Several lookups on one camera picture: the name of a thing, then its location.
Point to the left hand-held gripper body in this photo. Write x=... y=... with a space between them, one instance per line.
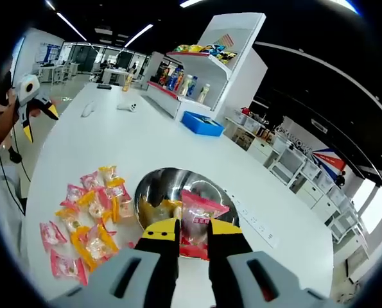
x=28 y=90

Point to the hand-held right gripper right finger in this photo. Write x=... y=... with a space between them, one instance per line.
x=226 y=256

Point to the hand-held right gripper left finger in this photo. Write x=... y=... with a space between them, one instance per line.
x=155 y=263

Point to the pink marshmallow packet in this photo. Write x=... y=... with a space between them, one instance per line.
x=194 y=218

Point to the heap of bagged marshmallows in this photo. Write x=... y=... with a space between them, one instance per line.
x=163 y=210

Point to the steel bowl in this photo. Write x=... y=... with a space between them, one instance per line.
x=165 y=183

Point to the pile of marshmallow packets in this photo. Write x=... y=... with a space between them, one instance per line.
x=94 y=205

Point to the person's left hand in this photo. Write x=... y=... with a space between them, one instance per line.
x=34 y=112

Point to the white oval device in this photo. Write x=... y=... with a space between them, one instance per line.
x=88 y=109

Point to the white handheld controller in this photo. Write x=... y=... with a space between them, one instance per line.
x=126 y=106

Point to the person in white shirt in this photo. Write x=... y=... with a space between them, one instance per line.
x=4 y=199

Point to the orange drink bottle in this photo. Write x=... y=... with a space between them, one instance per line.
x=128 y=81

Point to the blue plastic tray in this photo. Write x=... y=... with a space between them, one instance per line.
x=194 y=124

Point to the row of drink bottles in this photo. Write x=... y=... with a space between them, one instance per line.
x=185 y=85

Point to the row of white storage bins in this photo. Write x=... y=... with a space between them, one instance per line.
x=244 y=117

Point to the ceiling air conditioner vent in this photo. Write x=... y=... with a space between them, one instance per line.
x=319 y=125

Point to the white display shelf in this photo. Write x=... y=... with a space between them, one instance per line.
x=210 y=64

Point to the pile of snack bags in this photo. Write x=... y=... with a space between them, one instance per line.
x=206 y=49

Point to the red and blue wall banner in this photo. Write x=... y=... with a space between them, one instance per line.
x=330 y=162

